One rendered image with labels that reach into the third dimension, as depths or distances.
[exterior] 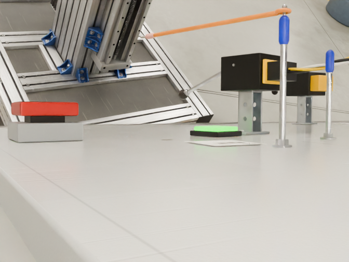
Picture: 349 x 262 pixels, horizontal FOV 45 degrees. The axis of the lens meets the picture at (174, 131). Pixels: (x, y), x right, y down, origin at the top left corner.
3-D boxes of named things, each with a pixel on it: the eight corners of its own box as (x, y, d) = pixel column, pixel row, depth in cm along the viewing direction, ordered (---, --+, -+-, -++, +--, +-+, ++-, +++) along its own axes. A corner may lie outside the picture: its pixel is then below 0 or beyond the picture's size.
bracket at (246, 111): (253, 132, 52) (253, 91, 52) (269, 133, 50) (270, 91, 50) (229, 133, 49) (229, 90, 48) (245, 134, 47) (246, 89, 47)
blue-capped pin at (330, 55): (324, 138, 42) (326, 51, 42) (338, 139, 41) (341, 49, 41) (317, 139, 41) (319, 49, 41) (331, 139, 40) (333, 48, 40)
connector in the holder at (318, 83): (324, 91, 80) (325, 76, 80) (333, 91, 79) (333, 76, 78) (309, 91, 78) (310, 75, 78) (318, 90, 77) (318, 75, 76)
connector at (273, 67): (262, 82, 50) (262, 66, 50) (298, 80, 46) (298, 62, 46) (246, 81, 48) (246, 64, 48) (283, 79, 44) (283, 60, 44)
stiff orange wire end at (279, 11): (145, 41, 44) (145, 35, 44) (294, 15, 32) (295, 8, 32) (135, 39, 43) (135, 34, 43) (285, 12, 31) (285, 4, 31)
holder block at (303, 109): (280, 122, 91) (280, 76, 91) (325, 124, 81) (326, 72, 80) (263, 122, 89) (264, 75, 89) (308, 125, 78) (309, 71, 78)
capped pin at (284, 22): (273, 145, 33) (276, 7, 33) (293, 146, 33) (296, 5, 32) (270, 147, 32) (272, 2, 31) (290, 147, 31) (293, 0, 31)
